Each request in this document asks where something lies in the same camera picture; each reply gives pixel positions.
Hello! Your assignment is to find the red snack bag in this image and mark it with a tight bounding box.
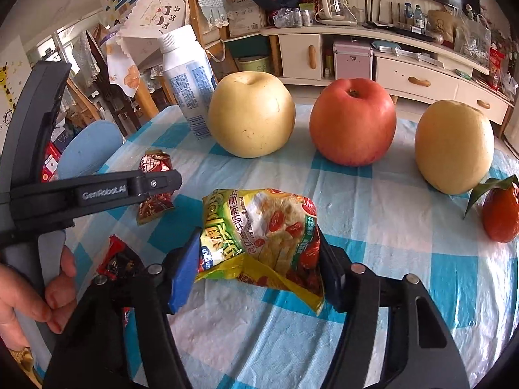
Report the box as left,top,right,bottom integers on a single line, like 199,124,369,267
487,46,505,92

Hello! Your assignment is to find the green bucket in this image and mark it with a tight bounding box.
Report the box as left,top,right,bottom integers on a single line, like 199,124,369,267
236,54,272,74

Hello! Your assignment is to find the dark red wrapper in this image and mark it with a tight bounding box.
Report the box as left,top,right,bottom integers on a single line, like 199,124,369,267
96,234,142,284

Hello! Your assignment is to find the person's left hand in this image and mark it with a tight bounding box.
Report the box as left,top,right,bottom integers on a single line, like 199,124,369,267
0,245,78,352

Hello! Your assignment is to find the white cloth with orange print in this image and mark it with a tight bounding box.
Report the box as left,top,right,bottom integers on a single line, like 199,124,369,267
105,34,140,100

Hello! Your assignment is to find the red apple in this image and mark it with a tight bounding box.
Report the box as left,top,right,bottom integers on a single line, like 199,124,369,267
309,78,397,167

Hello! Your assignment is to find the blue checkered tablecloth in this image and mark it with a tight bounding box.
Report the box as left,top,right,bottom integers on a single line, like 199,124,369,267
32,103,519,389

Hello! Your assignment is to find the brown paper bag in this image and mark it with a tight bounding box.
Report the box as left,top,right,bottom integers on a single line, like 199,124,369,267
428,8,459,45

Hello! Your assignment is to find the tangerine with green leaf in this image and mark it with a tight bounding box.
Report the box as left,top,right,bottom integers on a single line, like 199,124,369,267
463,175,519,244

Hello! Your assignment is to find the white cartoon print cloth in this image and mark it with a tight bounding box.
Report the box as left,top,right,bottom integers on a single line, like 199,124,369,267
117,0,191,55

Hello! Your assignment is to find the wooden chair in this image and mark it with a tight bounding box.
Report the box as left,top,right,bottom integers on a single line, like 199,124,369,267
182,0,240,108

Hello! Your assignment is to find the cardboard box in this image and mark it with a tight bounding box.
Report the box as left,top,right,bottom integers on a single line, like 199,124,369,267
227,0,262,29

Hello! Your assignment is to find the red patterned wrapper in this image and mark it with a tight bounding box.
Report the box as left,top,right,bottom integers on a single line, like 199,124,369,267
135,150,176,227

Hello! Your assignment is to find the red box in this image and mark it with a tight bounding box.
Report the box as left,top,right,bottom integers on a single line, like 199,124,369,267
41,142,61,183

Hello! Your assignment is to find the white plastic bottle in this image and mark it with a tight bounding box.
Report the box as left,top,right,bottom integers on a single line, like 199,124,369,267
157,24,217,140

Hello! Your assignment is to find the large yellow pear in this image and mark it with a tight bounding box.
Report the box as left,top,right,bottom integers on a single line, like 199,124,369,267
414,99,495,195

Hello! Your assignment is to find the white cabinet with drawers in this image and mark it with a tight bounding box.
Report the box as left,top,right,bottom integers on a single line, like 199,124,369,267
261,24,513,130

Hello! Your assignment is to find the blue round stool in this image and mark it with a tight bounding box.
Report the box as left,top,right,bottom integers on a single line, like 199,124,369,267
59,119,124,181

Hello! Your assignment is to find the yellow snack packet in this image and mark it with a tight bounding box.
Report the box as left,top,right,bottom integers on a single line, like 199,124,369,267
195,187,327,316

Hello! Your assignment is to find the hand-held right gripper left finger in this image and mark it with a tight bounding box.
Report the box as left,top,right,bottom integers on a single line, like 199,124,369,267
42,235,203,389

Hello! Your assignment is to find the clear plastic bag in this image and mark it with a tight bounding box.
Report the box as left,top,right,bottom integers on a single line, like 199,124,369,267
454,12,493,67

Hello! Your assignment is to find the glass kettle with white base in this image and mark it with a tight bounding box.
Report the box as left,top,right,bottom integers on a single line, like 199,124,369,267
315,0,357,26

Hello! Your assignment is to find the silver metal case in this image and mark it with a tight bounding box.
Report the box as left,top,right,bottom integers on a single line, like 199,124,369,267
332,40,373,81

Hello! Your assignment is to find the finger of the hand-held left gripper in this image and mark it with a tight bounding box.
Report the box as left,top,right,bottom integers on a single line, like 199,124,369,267
129,169,182,202

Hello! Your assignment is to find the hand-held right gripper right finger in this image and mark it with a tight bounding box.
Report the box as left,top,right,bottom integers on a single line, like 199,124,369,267
314,227,471,389

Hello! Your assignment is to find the small yellow pear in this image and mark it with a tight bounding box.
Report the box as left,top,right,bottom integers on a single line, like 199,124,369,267
208,71,296,159

